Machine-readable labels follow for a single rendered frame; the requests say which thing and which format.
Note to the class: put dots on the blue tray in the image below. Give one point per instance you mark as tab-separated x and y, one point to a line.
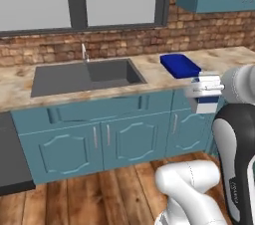
181	64

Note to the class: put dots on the teal small drawer front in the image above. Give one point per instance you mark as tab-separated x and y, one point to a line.
181	100

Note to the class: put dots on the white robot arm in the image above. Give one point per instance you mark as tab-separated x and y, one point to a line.
186	185

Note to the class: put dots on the dark grey framed window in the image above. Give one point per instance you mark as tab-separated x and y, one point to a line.
33	0

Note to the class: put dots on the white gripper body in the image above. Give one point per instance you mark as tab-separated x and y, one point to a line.
205	87

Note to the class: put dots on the silver tap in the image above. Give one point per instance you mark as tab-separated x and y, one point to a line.
85	53

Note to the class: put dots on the dark grey sink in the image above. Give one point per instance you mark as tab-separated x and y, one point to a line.
66	78

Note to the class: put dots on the teal wide drawer front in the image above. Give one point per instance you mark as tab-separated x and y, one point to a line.
99	108

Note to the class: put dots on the dark grey dishwasher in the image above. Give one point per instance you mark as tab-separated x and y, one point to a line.
13	156

